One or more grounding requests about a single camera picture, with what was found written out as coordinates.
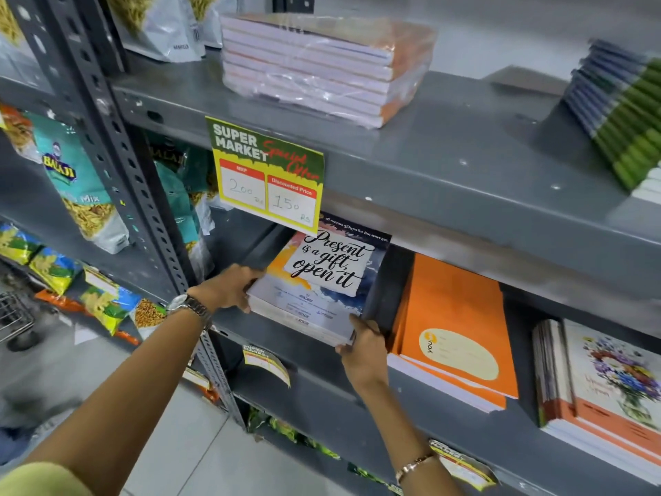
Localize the silver metal wristwatch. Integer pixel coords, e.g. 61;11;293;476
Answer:
166;293;213;327

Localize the light green sleeve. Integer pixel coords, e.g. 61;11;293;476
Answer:
0;462;95;496

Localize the person's right forearm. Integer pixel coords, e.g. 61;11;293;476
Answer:
356;378;465;496

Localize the small yellow price tag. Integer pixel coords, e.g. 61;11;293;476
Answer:
242;344;291;388
429;439;499;492
183;366;212;392

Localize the clear snack bag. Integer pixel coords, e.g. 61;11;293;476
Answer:
0;0;55;94

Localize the metal wire basket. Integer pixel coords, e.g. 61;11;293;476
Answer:
0;291;36;353

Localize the white snack bag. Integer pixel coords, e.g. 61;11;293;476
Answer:
105;0;206;64
188;0;244;50

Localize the person's left forearm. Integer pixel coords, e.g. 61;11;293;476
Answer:
21;303;208;478

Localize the plastic wrapped orange notebook stack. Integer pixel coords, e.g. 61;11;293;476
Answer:
220;12;439;130

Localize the green and yellow price sign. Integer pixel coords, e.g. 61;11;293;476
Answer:
205;116;325;236

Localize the grey slotted metal shelf rack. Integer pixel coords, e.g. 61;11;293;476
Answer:
0;0;661;496

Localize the stack of lettered cover notebooks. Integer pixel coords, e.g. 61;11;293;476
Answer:
246;212;392;348

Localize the green snack packets group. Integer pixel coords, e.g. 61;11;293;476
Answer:
247;407;405;496

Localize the stack of green spine notebooks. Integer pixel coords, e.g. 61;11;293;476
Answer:
562;38;661;205

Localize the rose gold bracelet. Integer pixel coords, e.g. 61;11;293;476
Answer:
395;453;440;486

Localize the stack of orange notebooks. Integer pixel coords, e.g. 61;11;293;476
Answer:
387;252;520;414

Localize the person's right hand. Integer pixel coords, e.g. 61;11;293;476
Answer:
335;313;389;394

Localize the teal snack mix packet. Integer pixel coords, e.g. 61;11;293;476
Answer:
28;113;130;255

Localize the person's left hand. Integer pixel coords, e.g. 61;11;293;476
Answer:
187;263;265;321

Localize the stack of floral cover notebooks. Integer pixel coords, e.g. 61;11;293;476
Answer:
531;318;661;486

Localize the row of yellow green snack packets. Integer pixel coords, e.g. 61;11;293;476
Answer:
0;221;168;348

